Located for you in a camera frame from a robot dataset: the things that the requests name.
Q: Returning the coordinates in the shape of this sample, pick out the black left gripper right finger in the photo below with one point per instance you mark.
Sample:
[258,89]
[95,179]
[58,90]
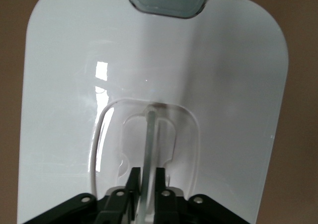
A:
[169,206]

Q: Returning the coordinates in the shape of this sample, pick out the white box lid grey latches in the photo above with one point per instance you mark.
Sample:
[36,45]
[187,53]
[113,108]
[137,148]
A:
[74,85]

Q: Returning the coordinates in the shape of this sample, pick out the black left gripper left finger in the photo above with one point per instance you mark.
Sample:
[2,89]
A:
[119,204]

